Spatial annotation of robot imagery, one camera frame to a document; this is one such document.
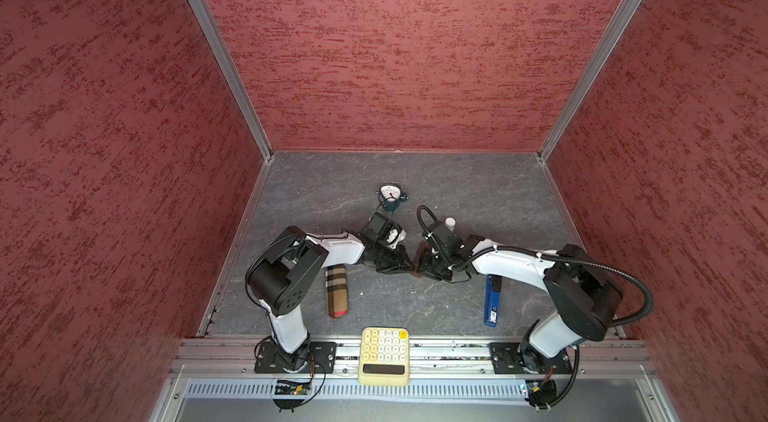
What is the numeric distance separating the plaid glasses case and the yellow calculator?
8cm

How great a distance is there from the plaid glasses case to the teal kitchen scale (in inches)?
10.7

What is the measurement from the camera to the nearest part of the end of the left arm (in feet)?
2.65

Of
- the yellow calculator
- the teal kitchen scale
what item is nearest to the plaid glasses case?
the yellow calculator

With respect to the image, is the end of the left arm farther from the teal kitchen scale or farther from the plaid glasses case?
the teal kitchen scale

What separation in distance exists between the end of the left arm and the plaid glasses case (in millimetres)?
114

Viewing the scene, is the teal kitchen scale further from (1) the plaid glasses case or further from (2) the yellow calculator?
(2) the yellow calculator

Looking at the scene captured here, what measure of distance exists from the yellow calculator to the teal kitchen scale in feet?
1.33

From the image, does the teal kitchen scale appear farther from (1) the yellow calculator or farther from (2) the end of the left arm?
(1) the yellow calculator

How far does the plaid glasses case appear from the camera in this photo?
0.82 metres

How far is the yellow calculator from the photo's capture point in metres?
0.72

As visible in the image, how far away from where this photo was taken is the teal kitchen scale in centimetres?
104

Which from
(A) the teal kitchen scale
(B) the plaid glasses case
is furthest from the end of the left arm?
(A) the teal kitchen scale

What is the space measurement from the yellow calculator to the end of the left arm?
0.52 feet

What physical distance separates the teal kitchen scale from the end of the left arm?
22cm
